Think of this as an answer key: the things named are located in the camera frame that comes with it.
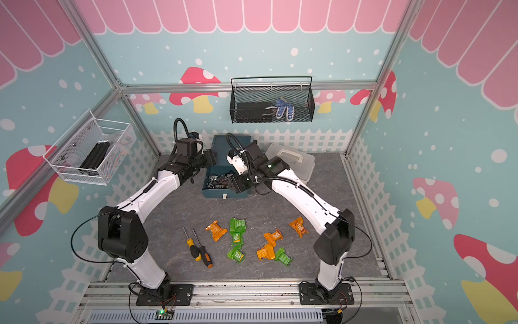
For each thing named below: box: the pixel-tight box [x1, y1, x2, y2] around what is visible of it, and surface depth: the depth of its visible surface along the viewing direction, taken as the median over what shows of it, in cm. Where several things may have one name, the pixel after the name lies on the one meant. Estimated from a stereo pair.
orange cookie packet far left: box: [205, 220, 228, 242], surface depth 91 cm
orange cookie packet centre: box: [263, 228, 284, 248], surface depth 89 cm
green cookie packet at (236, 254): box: [225, 245, 245, 264], surface depth 85 cm
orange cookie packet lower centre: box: [256, 243, 276, 260], surface depth 85 cm
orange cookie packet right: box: [288, 216, 309, 239], surface depth 91 cm
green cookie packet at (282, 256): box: [273, 247, 293, 266], surface depth 84 cm
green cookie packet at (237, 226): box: [229, 217, 247, 235], surface depth 93 cm
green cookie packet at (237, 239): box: [230, 232, 245, 246], surface depth 89 cm
